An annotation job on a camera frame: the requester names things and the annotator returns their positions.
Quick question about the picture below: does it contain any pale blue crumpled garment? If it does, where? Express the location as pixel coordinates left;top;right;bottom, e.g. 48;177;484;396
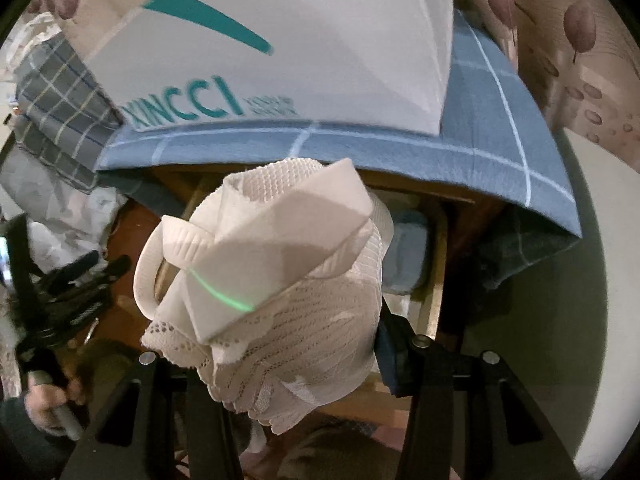
382;209;433;295

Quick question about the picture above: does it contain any blue checked cloth cover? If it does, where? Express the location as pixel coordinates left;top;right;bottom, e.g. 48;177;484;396
94;8;584;291

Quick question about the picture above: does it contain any pink dotted bed sheet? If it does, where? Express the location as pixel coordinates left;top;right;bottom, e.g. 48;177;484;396
449;0;640;174

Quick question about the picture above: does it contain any light wooden drawer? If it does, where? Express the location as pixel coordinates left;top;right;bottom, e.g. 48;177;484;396
150;173;452;421

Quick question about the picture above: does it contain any grey plaid blanket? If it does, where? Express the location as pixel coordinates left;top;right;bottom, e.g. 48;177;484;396
13;34;122;193

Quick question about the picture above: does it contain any white lace underwear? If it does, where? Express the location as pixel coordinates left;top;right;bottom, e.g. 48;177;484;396
132;156;395;436

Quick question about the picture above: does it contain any brown wooden nightstand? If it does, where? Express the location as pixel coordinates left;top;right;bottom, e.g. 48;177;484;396
96;164;503;347

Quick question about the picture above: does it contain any left hand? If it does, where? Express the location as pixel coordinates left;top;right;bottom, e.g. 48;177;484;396
24;373;87;436

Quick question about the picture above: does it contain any white crumpled cloth pile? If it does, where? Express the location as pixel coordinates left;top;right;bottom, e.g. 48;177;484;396
1;145;127;272

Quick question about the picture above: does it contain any white box teal lettering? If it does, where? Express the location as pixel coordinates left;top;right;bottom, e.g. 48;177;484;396
87;0;452;134

